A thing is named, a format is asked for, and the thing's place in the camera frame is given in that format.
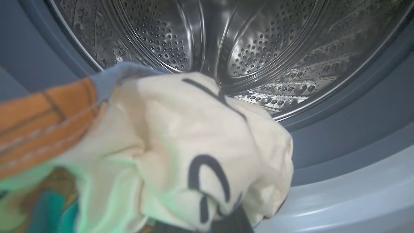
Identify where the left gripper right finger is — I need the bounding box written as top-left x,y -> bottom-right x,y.
210,205 -> 256,233

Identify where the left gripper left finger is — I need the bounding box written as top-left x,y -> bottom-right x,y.
150,222 -> 198,233

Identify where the cream garment with black print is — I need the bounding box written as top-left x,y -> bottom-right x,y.
0,72 -> 294,233

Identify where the blue garment with orange patches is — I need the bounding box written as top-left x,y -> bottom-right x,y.
0,61 -> 165,233

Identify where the white washing machine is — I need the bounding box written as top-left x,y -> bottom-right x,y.
0,0 -> 414,233

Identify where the grey rubber door seal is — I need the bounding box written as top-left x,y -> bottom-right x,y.
0,0 -> 414,188

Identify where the steel washing machine drum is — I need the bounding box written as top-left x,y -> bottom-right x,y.
45,0 -> 414,122

